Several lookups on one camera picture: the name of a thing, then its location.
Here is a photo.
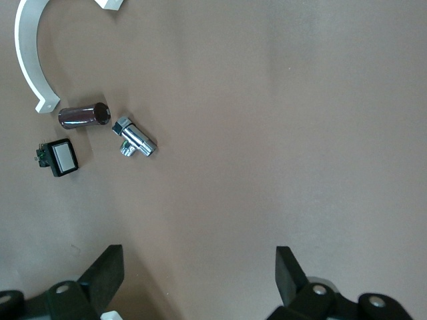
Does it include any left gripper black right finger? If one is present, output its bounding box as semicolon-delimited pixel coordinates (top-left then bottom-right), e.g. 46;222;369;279
266;245;415;320

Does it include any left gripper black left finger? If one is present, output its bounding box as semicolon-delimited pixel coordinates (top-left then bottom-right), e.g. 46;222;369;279
0;245;125;320

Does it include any black square white-faced button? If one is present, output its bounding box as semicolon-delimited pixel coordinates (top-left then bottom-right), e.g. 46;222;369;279
35;138;79;178

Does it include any chrome valve fitting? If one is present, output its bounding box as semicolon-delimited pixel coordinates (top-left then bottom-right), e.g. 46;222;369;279
111;115;157;158

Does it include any dark brown cylindrical capacitor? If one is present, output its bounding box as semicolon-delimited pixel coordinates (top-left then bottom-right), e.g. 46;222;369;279
58;102;111;130

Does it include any white curved plastic bracket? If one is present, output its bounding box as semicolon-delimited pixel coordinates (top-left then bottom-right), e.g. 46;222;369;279
14;0;126;115

